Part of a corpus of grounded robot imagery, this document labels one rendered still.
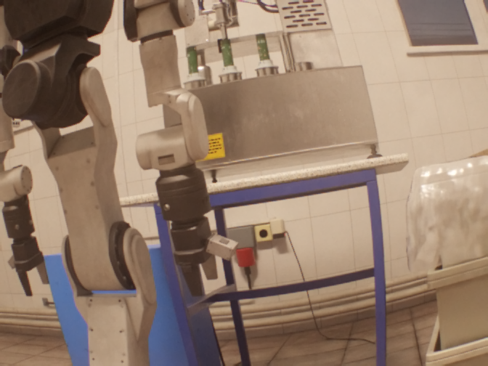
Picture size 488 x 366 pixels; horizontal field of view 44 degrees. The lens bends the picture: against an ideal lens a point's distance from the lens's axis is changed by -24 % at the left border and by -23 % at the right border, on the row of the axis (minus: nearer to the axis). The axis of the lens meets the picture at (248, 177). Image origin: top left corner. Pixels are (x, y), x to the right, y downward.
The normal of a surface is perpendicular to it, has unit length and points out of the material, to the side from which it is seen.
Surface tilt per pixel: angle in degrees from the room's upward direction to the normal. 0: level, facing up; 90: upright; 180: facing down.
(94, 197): 100
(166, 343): 90
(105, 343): 60
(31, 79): 90
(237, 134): 90
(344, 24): 90
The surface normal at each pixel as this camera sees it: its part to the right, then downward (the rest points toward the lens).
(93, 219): -0.22, 0.16
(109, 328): -0.29, -0.51
